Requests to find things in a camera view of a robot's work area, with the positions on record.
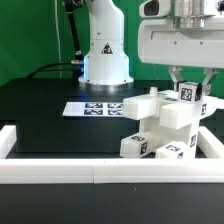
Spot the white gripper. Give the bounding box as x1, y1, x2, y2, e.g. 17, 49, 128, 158
138, 0, 224, 96

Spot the white tagged cube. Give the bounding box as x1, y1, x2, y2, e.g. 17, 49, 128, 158
178, 82, 202, 103

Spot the white chair back part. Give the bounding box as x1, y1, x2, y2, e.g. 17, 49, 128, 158
123, 87, 224, 130

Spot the white chair seat part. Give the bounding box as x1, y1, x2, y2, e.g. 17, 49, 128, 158
139, 117, 199, 159

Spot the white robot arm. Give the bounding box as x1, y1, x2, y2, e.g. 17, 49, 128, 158
63, 0, 224, 94

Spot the white marker sheet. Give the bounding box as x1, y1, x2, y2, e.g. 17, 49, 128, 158
62, 102, 123, 117

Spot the black cable on table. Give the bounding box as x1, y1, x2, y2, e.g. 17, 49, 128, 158
26, 61, 84, 80

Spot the white hanging cable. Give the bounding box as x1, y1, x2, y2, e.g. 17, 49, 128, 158
54, 0, 63, 79

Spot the white U-shaped fence frame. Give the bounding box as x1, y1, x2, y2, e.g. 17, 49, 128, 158
0, 125, 224, 184

